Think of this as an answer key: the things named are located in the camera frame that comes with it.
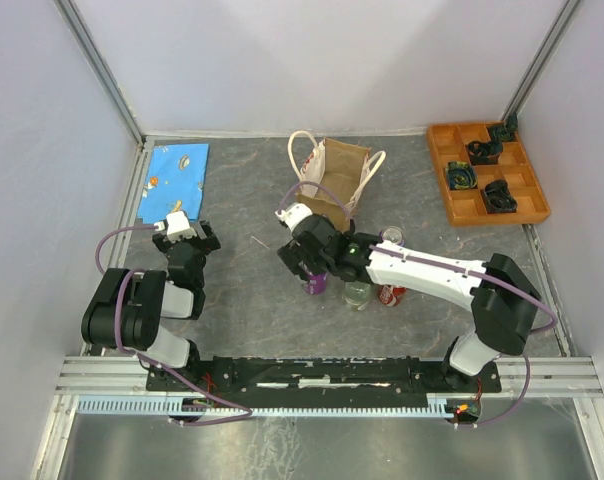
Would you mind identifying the black rolled sock upper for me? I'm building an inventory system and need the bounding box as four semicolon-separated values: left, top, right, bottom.
466;140;503;165

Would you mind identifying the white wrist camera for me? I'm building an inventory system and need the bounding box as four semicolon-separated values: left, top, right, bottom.
275;202;313;232
153;210;197;242

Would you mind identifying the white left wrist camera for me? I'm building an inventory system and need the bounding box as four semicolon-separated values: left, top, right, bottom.
153;210;197;242

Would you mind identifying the orange compartment tray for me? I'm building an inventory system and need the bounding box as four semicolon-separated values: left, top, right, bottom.
426;122;551;227

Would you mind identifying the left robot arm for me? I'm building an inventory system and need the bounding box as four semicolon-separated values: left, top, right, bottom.
81;220;221;390

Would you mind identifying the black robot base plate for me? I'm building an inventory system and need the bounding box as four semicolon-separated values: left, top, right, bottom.
145;355;503;407

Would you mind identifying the aluminium frame rail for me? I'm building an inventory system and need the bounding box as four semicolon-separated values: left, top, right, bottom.
56;356;604;398

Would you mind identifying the black rolled sock lower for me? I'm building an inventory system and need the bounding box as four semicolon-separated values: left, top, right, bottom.
482;179;518;214

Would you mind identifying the black rolled sock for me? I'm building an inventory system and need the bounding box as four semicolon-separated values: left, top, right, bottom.
466;140;503;165
482;179;518;214

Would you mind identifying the blue slotted cable duct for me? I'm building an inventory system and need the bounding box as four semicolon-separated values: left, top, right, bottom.
76;395;453;419

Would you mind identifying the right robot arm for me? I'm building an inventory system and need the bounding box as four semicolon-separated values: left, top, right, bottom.
276;203;541;391

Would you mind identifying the blue-green rolled sock corner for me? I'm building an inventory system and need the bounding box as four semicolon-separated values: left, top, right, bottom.
487;123;517;143

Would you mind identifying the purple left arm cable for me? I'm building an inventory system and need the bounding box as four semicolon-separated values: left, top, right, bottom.
93;223;254;427

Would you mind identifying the blue space-print cloth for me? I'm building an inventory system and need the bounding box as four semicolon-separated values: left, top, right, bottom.
137;143;209;224

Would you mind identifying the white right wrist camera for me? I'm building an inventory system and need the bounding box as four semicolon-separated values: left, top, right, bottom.
275;202;313;232

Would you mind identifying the purple soda can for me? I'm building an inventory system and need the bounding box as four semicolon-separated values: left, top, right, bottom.
380;226;405;246
303;272;328;295

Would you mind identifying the dark green sock outside tray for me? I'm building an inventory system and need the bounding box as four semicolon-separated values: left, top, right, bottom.
504;112;518;131

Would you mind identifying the blue-green rolled sock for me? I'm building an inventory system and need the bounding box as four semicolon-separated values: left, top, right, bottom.
445;161;478;191

